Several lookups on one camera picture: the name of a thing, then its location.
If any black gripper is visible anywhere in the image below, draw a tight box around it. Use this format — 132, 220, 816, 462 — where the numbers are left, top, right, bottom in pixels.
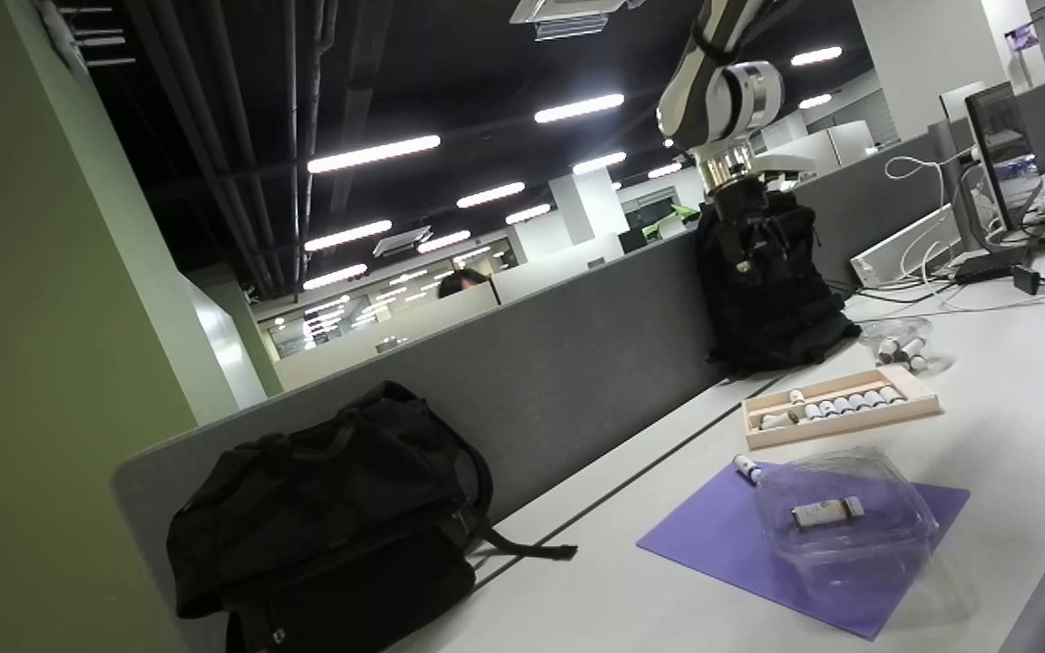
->
693, 137, 779, 197

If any light wooden tray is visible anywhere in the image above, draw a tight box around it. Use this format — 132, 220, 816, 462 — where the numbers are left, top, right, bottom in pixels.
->
741, 368, 946, 455

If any tall black backpack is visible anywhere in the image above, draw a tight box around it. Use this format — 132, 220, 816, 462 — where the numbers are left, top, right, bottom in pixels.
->
693, 178, 868, 374

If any ceiling tube light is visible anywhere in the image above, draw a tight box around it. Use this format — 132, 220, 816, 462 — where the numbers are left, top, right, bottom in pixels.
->
301, 219, 394, 257
296, 260, 373, 299
453, 178, 531, 213
531, 90, 630, 131
304, 131, 447, 182
786, 45, 850, 74

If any grey short divider panel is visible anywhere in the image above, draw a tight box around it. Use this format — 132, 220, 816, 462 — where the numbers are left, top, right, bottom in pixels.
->
786, 119, 976, 299

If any white power strip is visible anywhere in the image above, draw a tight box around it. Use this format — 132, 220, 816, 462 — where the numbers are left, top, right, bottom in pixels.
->
846, 201, 967, 289

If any ceiling air vent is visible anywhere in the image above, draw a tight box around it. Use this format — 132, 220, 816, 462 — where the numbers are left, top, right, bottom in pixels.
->
504, 0, 648, 48

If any grey desk divider panel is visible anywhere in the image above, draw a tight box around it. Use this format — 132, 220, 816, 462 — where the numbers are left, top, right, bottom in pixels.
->
107, 228, 790, 653

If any clear round plastic bowl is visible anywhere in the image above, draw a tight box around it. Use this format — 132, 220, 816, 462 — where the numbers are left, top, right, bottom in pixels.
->
863, 312, 959, 380

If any computer monitor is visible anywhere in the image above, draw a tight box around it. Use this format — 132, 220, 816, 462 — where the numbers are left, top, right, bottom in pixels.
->
960, 79, 1045, 240

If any purple mat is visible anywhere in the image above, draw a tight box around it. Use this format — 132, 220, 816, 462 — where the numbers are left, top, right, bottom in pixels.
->
636, 457, 976, 646

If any clear plastic container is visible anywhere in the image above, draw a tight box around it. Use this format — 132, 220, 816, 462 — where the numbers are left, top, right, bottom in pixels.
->
746, 443, 984, 632

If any large black backpack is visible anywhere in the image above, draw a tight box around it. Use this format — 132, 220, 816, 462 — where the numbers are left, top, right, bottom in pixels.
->
163, 379, 581, 653

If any white cable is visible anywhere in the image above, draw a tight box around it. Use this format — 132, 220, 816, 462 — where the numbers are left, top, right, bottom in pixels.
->
880, 149, 952, 189

